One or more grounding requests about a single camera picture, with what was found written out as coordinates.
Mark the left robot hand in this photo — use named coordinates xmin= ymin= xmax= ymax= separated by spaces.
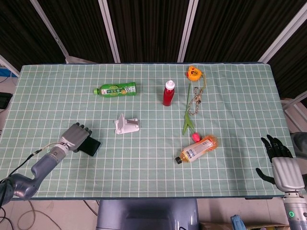
xmin=59 ymin=122 xmax=93 ymax=153

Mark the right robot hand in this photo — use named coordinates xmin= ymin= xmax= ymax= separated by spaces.
xmin=255 ymin=134 xmax=307 ymax=192

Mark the black smartphone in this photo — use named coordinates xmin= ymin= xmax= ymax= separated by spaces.
xmin=79 ymin=136 xmax=102 ymax=157

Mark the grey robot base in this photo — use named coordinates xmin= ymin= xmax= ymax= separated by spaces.
xmin=95 ymin=199 xmax=200 ymax=230

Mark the white phone stand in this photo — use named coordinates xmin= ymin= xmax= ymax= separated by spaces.
xmin=114 ymin=114 xmax=141 ymax=135

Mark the green tea bottle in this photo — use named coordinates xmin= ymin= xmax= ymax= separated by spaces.
xmin=93 ymin=81 xmax=138 ymax=98

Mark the cardboard box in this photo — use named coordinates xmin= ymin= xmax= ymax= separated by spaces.
xmin=200 ymin=222 xmax=291 ymax=230

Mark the blue cloth bag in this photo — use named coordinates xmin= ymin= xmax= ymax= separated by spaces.
xmin=230 ymin=214 xmax=246 ymax=230

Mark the green checkered tablecloth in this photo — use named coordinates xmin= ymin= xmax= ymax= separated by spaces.
xmin=0 ymin=62 xmax=298 ymax=199

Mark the black device on floor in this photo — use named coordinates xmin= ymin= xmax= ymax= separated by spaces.
xmin=0 ymin=92 xmax=13 ymax=109

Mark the orange tea bottle black cap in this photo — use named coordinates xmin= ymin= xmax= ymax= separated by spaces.
xmin=174 ymin=134 xmax=219 ymax=164

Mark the red drink bottle white cap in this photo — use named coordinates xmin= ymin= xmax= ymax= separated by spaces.
xmin=163 ymin=80 xmax=176 ymax=106

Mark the artificial red tulip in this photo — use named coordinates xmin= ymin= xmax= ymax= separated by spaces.
xmin=182 ymin=83 xmax=201 ymax=142

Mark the yellow orange tape measure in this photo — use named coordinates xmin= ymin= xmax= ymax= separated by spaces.
xmin=187 ymin=65 xmax=203 ymax=81

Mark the beige floor cable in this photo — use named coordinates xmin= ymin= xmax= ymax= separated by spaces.
xmin=17 ymin=200 xmax=63 ymax=230

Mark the braided beige rope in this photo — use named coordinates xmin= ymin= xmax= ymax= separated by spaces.
xmin=187 ymin=73 xmax=207 ymax=116

